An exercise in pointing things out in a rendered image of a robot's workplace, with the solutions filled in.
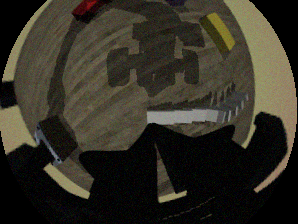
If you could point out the red flat block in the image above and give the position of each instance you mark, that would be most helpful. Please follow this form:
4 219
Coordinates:
87 8

